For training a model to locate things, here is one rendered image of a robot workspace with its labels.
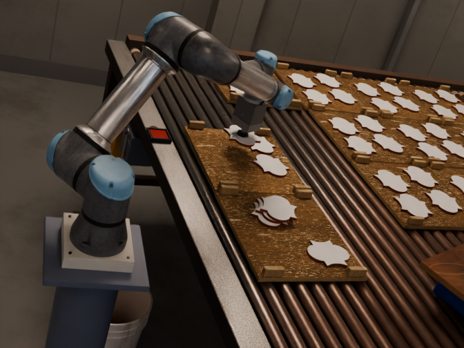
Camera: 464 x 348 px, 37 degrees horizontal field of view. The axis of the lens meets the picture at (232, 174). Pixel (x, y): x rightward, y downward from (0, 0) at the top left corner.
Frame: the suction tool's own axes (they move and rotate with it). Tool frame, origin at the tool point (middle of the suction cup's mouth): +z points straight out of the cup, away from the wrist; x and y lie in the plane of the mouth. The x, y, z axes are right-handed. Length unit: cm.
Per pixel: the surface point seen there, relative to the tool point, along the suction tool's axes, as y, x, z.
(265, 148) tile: -2.6, -12.2, 5.0
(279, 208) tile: -34.2, 15.7, 3.0
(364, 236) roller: -53, -9, 8
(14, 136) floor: 171, -20, 100
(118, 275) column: -30, 72, 13
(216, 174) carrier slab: -8.5, 18.1, 6.0
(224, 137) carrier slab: 10.1, -3.1, 6.0
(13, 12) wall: 250, -57, 58
